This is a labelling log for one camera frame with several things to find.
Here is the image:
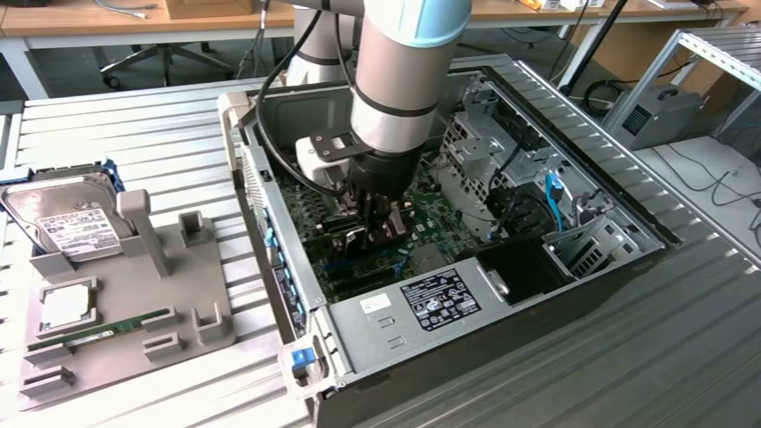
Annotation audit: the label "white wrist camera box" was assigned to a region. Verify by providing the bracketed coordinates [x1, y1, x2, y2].
[295, 132, 370, 184]

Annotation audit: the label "grey computer tower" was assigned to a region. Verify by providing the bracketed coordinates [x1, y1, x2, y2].
[617, 84, 703, 151]

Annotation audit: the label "blue wire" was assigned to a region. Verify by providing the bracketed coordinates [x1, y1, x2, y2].
[544, 171, 567, 235]

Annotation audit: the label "aluminium frame shelf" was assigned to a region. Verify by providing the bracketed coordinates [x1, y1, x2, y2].
[603, 26, 761, 148]

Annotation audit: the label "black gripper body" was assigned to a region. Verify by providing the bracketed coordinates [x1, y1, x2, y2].
[348, 151, 422, 200]

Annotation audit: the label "black cable coil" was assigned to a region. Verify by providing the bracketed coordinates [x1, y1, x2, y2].
[585, 79, 624, 111]

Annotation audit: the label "CPU chip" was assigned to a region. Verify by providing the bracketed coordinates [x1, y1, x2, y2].
[39, 287, 96, 333]

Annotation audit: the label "thin hanging cable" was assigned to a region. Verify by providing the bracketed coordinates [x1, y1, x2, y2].
[236, 0, 272, 79]

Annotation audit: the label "open black PC case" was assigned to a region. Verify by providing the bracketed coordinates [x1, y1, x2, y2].
[216, 65, 685, 428]

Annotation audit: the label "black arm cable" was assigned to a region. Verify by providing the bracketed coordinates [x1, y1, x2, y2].
[255, 0, 359, 200]

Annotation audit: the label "blue disk carrier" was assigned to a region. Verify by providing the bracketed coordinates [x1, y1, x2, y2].
[0, 158, 127, 193]

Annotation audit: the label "black office chair base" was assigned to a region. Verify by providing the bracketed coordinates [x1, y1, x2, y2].
[98, 42, 238, 88]

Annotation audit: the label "brown cardboard box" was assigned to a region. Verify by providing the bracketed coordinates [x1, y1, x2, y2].
[164, 0, 258, 20]

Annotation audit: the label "silver chipset heatsink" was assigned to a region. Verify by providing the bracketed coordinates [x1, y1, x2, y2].
[412, 246, 452, 274]

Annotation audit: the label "grey parts rack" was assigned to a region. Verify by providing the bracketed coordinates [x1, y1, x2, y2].
[16, 189, 239, 402]

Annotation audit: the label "black slanted pole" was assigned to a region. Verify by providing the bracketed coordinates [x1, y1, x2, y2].
[557, 0, 632, 95]

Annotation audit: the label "green RAM stick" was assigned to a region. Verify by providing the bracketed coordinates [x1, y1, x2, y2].
[27, 309, 171, 353]

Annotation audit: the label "silver power supply with label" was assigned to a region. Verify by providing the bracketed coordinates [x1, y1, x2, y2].
[324, 258, 513, 375]

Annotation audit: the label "green motherboard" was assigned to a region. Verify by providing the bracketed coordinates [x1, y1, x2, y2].
[276, 149, 471, 304]

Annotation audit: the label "silver hard disk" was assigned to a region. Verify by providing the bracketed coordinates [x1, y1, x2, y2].
[0, 176, 134, 264]

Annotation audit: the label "grey coiled cable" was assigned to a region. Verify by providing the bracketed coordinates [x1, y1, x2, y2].
[94, 0, 160, 19]

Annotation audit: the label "silver perforated drive cage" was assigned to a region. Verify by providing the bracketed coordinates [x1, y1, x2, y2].
[439, 111, 564, 233]

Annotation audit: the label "white boxes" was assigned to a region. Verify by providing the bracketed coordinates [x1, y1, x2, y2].
[520, 0, 601, 12]

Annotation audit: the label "black wire bundle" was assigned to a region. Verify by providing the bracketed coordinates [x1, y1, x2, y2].
[484, 185, 552, 240]

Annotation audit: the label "graphics card with metal bracket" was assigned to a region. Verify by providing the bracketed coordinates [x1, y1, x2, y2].
[308, 225, 415, 264]

